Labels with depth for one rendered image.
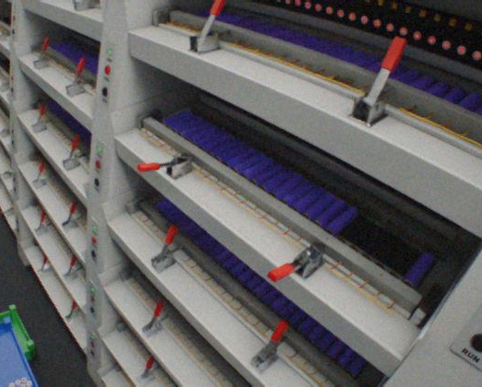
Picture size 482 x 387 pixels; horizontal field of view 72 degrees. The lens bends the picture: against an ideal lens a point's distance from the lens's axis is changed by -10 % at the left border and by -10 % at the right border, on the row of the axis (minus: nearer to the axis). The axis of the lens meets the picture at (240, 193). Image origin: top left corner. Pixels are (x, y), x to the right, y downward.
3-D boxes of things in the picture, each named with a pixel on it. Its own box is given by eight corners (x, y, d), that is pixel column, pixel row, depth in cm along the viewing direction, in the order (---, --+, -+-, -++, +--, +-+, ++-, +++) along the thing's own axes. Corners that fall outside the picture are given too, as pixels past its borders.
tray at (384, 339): (389, 378, 39) (421, 339, 32) (117, 156, 71) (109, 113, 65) (454, 279, 49) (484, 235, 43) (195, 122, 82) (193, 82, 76)
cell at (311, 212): (335, 205, 55) (309, 226, 51) (325, 199, 55) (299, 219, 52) (337, 196, 53) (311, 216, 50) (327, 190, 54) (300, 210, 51)
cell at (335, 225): (358, 219, 52) (332, 241, 49) (347, 213, 53) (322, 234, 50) (360, 210, 51) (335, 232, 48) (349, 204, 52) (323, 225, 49)
